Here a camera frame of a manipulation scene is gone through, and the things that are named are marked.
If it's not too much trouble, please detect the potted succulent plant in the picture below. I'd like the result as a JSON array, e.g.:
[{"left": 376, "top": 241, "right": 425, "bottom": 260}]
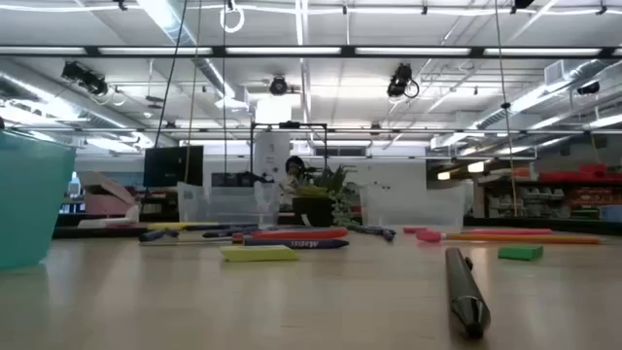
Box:
[{"left": 290, "top": 163, "right": 361, "bottom": 228}]

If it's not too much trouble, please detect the green eraser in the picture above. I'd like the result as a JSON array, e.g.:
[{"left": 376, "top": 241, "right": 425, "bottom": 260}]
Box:
[{"left": 497, "top": 243, "right": 545, "bottom": 263}]

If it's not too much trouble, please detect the white cable ring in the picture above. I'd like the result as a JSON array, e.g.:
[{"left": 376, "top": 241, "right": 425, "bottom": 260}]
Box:
[{"left": 219, "top": 2, "right": 246, "bottom": 34}]

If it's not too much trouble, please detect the orange pencil with pink eraser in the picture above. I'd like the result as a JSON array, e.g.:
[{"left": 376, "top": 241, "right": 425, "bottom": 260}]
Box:
[{"left": 415, "top": 228, "right": 604, "bottom": 246}]

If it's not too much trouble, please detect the teal plastic bin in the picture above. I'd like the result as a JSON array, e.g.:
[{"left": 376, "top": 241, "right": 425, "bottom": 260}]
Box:
[{"left": 0, "top": 128, "right": 78, "bottom": 271}]

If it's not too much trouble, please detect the yellow eraser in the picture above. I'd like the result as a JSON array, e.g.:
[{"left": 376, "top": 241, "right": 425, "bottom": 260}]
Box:
[{"left": 219, "top": 244, "right": 300, "bottom": 263}]

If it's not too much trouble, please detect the pink stapler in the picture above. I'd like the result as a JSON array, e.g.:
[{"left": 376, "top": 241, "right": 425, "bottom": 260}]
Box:
[{"left": 76, "top": 169, "right": 141, "bottom": 230}]

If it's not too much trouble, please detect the shelving with red bins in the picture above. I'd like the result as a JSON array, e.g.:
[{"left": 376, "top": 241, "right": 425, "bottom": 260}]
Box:
[{"left": 478, "top": 162, "right": 622, "bottom": 221}]

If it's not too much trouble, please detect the black monitor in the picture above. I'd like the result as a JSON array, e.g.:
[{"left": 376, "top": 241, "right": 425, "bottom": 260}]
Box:
[{"left": 143, "top": 145, "right": 205, "bottom": 189}]

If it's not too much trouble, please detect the person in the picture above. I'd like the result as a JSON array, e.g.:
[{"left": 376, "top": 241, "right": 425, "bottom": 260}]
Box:
[{"left": 278, "top": 155, "right": 308, "bottom": 209}]

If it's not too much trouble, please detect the clear plastic bin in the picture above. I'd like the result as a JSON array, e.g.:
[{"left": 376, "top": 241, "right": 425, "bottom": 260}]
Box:
[
  {"left": 359, "top": 182, "right": 467, "bottom": 229},
  {"left": 176, "top": 181, "right": 283, "bottom": 228}
]

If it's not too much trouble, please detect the white pillar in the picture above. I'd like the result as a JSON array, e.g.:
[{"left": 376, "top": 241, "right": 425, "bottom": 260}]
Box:
[{"left": 253, "top": 131, "right": 292, "bottom": 182}]

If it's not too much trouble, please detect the yellow crayon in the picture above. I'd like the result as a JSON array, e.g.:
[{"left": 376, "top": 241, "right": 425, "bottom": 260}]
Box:
[{"left": 144, "top": 222, "right": 221, "bottom": 231}]

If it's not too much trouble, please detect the thin black hanging cable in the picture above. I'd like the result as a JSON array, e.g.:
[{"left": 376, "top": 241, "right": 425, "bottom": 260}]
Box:
[{"left": 222, "top": 0, "right": 228, "bottom": 174}]

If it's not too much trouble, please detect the thick black click pen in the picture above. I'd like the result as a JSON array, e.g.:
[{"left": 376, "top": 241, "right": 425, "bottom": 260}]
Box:
[{"left": 444, "top": 246, "right": 492, "bottom": 340}]

